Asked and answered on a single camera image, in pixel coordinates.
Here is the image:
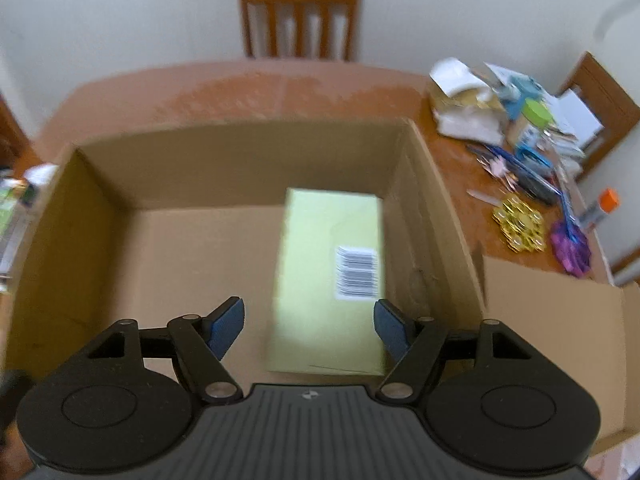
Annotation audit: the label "crumpled white paper bag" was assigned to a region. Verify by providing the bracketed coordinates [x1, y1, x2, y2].
[429, 57, 506, 143]

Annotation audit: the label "bundle of dark pens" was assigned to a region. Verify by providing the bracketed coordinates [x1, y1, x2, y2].
[467, 142, 562, 206]

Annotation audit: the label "white paper sheets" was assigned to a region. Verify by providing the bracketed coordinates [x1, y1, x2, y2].
[547, 87, 604, 150]

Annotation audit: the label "purple wrapper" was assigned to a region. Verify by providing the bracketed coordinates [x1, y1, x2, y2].
[550, 217, 592, 278]

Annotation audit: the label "light blue small carton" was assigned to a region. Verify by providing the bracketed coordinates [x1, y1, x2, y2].
[502, 76, 545, 121]

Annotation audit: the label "green-lid bottle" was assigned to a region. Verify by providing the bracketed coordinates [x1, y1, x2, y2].
[507, 99, 555, 148]

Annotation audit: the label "green white packaging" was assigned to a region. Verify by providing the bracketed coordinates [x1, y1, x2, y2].
[0, 162, 59, 291]

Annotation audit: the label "orange-cap glue stick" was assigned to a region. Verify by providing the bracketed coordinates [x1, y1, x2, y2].
[577, 189, 621, 228]

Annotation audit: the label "cardboard box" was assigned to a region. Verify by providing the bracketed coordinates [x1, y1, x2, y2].
[7, 117, 640, 456]

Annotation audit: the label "pale green box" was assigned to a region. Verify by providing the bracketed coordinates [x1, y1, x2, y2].
[266, 188, 386, 376]

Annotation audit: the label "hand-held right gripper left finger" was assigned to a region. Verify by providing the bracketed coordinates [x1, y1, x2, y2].
[87, 296, 247, 405]

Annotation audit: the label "wooden desktop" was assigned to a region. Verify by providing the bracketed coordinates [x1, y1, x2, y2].
[32, 59, 615, 286]

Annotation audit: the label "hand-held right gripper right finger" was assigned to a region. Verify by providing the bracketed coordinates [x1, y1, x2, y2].
[374, 299, 533, 403]

